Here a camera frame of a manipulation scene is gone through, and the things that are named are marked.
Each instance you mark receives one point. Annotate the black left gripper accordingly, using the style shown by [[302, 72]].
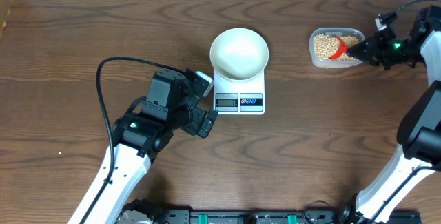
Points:
[[193, 125]]

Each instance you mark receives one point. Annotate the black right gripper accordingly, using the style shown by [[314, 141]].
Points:
[[374, 45]]

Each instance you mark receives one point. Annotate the red plastic measuring scoop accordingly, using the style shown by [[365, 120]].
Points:
[[342, 49]]

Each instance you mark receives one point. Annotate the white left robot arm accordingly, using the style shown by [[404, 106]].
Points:
[[140, 134]]

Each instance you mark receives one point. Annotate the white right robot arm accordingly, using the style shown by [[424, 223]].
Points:
[[418, 152]]

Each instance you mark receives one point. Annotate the white digital kitchen scale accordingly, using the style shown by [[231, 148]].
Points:
[[239, 97]]

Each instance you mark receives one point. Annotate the beige plastic bowl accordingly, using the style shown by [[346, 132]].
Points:
[[239, 54]]

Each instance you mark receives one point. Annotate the clear container of soybeans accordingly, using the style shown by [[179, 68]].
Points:
[[323, 44]]

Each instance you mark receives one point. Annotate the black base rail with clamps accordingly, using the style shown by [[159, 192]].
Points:
[[142, 211]]

